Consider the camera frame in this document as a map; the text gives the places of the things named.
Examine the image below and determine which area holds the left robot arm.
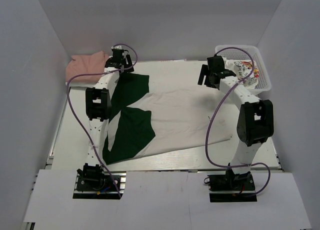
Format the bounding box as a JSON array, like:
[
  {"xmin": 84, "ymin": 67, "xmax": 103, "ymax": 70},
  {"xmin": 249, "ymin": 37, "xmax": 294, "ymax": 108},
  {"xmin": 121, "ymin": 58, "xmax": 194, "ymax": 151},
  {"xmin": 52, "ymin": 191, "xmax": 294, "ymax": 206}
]
[{"xmin": 80, "ymin": 45, "xmax": 134, "ymax": 165}]

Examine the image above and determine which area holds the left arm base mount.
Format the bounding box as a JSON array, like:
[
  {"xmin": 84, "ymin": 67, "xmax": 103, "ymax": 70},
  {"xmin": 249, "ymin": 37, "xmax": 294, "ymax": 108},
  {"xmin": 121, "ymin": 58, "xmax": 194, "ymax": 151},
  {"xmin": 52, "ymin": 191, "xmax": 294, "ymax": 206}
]
[{"xmin": 72, "ymin": 174, "xmax": 125, "ymax": 200}]

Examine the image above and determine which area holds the white plastic basket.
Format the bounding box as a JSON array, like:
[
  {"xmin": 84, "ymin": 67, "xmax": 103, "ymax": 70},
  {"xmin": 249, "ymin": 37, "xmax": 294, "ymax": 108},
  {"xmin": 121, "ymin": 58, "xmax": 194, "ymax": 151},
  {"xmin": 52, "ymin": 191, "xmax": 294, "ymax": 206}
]
[{"xmin": 215, "ymin": 45, "xmax": 272, "ymax": 96}]

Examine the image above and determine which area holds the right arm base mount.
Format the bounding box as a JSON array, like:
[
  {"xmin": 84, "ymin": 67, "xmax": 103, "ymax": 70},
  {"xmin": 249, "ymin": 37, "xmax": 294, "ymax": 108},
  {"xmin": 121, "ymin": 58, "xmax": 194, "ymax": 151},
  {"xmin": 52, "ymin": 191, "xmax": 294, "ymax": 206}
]
[{"xmin": 203, "ymin": 174, "xmax": 257, "ymax": 203}]

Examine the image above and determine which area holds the white folded t-shirt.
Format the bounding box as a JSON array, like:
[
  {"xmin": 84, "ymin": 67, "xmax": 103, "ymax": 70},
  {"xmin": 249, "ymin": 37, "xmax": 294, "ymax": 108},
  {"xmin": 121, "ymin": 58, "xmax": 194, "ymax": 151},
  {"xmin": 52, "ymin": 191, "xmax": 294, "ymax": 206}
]
[{"xmin": 70, "ymin": 72, "xmax": 120, "ymax": 88}]

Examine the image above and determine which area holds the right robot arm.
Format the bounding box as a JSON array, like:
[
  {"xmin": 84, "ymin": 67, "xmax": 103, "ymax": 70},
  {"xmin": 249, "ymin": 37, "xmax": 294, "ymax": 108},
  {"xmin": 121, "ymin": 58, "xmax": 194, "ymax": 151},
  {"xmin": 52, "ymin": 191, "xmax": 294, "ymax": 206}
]
[{"xmin": 198, "ymin": 55, "xmax": 274, "ymax": 181}]

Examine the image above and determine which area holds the pink t-shirt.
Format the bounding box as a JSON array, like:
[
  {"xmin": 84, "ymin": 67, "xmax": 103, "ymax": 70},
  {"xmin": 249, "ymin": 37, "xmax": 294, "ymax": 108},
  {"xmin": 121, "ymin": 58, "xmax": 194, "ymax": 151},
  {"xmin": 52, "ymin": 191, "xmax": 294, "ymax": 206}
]
[{"xmin": 65, "ymin": 50, "xmax": 109, "ymax": 82}]

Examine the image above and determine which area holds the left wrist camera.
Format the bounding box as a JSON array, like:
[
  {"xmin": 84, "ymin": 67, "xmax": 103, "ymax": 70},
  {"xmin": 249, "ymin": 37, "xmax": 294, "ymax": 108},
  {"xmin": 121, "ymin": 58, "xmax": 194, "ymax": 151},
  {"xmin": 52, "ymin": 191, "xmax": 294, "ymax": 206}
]
[{"xmin": 111, "ymin": 44, "xmax": 124, "ymax": 52}]

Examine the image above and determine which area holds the white and green t-shirt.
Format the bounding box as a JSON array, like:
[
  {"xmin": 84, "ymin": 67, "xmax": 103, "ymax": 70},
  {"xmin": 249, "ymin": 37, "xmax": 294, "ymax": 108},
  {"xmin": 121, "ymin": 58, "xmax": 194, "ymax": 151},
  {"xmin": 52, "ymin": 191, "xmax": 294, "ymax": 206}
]
[{"xmin": 102, "ymin": 73, "xmax": 232, "ymax": 165}]

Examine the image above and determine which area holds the white printed crumpled t-shirt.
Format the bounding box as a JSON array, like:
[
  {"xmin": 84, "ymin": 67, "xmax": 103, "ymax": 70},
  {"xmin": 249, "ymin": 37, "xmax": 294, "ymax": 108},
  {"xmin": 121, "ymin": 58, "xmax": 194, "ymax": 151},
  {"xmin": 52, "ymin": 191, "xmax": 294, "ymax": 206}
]
[{"xmin": 222, "ymin": 57, "xmax": 260, "ymax": 89}]

